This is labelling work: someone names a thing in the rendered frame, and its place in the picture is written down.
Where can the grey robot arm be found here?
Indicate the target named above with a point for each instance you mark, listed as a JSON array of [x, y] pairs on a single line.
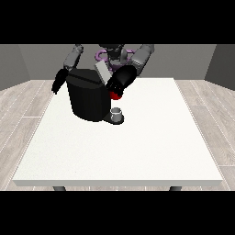
[[72, 57], [141, 58]]

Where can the small grey cup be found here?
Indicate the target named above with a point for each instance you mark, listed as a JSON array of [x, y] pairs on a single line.
[[116, 114]]

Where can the black coffee machine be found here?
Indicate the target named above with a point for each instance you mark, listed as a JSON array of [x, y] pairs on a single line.
[[87, 95]]

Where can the pale grey machine lid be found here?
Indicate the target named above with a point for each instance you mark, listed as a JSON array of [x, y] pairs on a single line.
[[102, 72]]

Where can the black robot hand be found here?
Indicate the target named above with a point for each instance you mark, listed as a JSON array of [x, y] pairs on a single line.
[[122, 79], [58, 80]]

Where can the red pod holder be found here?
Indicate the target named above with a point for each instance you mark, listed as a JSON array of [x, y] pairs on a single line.
[[115, 96]]

